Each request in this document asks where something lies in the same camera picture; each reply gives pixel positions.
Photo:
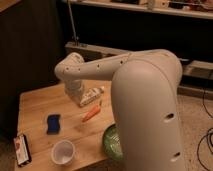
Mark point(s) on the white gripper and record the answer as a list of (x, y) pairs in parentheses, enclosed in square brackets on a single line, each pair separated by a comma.
[(74, 90)]

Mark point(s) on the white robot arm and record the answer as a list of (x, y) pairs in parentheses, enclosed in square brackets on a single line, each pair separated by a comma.
[(144, 103)]

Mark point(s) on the white ceramic cup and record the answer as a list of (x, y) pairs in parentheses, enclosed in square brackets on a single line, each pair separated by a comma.
[(63, 152)]

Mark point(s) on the white tube package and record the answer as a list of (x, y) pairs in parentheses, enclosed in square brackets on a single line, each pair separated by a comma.
[(91, 95)]

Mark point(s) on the orange carrot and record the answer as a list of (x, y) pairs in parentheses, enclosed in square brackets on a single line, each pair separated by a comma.
[(95, 110)]

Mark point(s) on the blue sponge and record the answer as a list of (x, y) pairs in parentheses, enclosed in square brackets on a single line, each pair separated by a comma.
[(53, 122)]

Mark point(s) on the wooden table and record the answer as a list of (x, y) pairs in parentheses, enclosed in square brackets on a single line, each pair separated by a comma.
[(35, 107)]

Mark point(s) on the green bowl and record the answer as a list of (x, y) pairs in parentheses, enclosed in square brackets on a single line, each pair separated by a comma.
[(111, 143)]

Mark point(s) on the black red snack package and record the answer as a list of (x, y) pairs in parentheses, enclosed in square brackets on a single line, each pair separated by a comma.
[(22, 152)]

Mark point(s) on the upper wooden shelf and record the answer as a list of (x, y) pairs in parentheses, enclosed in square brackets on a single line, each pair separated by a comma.
[(202, 9)]

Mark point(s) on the metal shelf rail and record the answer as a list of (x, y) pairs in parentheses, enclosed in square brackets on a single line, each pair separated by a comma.
[(197, 78)]

